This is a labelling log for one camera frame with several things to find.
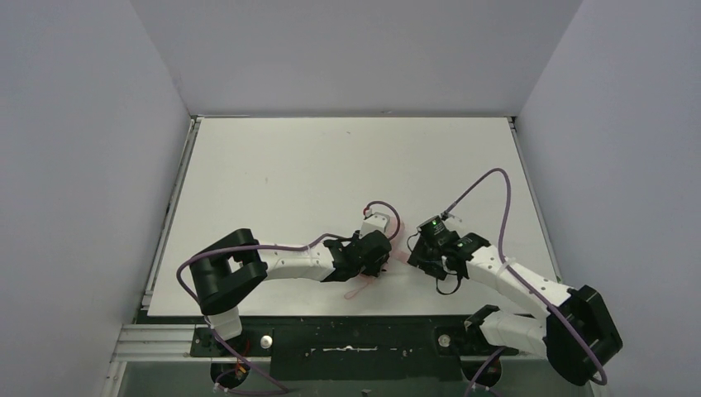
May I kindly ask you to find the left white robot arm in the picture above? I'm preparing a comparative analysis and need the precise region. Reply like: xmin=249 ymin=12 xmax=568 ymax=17
xmin=176 ymin=228 xmax=392 ymax=341

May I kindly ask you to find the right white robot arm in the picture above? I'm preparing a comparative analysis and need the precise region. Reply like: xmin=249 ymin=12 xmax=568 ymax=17
xmin=408 ymin=216 xmax=623 ymax=385

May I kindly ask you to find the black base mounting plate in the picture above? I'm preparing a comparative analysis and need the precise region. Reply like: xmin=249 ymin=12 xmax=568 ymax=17
xmin=188 ymin=314 xmax=522 ymax=385

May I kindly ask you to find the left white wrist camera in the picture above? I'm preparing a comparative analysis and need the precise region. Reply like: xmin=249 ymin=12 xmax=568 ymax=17
xmin=358 ymin=212 xmax=392 ymax=238

